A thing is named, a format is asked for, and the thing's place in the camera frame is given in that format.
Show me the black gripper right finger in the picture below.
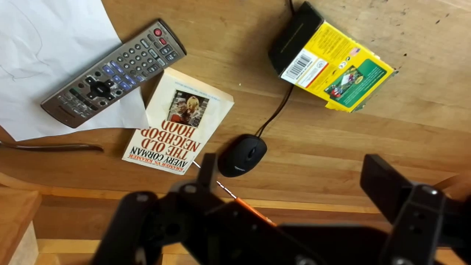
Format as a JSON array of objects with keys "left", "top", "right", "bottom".
[{"left": 359, "top": 153, "right": 471, "bottom": 265}]

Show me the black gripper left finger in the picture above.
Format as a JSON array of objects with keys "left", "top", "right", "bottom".
[{"left": 93, "top": 151, "right": 226, "bottom": 265}]

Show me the yellow green crayon box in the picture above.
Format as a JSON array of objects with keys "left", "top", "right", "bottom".
[{"left": 267, "top": 0, "right": 398, "bottom": 115}]

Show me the orange pencil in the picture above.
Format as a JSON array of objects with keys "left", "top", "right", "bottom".
[{"left": 192, "top": 160, "right": 280, "bottom": 228}]

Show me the white paperback book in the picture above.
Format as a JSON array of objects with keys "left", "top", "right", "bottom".
[{"left": 121, "top": 66, "right": 236, "bottom": 176}]

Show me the wooden roll-top desk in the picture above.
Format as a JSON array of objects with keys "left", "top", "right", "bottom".
[{"left": 0, "top": 0, "right": 471, "bottom": 265}]

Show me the black computer mouse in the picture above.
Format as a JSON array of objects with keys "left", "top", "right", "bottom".
[{"left": 217, "top": 132, "right": 270, "bottom": 178}]

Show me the grey remote control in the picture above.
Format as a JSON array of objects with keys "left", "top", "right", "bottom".
[{"left": 40, "top": 17, "right": 189, "bottom": 129}]

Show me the white paper sheet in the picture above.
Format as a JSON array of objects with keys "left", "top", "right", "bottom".
[{"left": 0, "top": 0, "right": 152, "bottom": 143}]

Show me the black mouse cable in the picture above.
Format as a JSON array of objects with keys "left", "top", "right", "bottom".
[{"left": 255, "top": 0, "right": 298, "bottom": 140}]

